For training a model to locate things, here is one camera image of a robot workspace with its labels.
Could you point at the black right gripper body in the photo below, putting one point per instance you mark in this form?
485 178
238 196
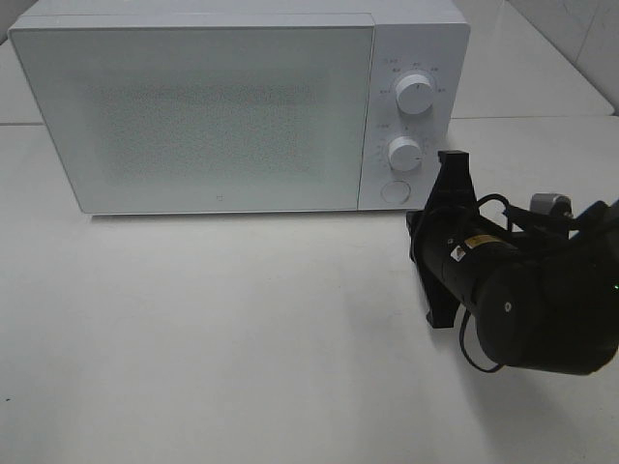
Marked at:
469 252

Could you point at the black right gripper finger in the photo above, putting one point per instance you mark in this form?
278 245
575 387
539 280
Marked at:
442 304
453 186

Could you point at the round white door button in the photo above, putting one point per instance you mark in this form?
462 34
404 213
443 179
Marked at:
396 192

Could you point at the white microwave knob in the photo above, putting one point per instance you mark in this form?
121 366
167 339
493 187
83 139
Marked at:
415 92
404 154

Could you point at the white microwave door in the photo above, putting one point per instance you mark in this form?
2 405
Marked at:
159 116

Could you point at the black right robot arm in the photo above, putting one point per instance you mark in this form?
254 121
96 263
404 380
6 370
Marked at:
539 284

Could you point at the white microwave oven body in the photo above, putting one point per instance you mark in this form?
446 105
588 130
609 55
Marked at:
426 36

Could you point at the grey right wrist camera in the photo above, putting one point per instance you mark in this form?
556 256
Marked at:
551 204

